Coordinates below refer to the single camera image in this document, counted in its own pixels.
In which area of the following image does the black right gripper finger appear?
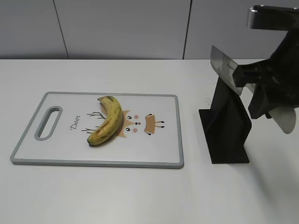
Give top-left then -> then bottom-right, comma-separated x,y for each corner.
232,59 -> 271,87
248,85 -> 278,119

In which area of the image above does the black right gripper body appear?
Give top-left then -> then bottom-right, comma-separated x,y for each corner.
259,30 -> 299,108

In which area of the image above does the white handled kitchen knife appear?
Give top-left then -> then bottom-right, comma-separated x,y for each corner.
210,45 -> 296,134

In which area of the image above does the yellow spotted banana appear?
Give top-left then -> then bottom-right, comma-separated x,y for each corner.
87,96 -> 123,146

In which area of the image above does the black knife stand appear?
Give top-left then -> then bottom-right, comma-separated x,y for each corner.
199,78 -> 252,164

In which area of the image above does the white deer cutting board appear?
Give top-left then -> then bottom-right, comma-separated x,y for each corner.
10,92 -> 184,169

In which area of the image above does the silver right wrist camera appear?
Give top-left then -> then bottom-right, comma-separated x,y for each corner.
247,5 -> 299,31

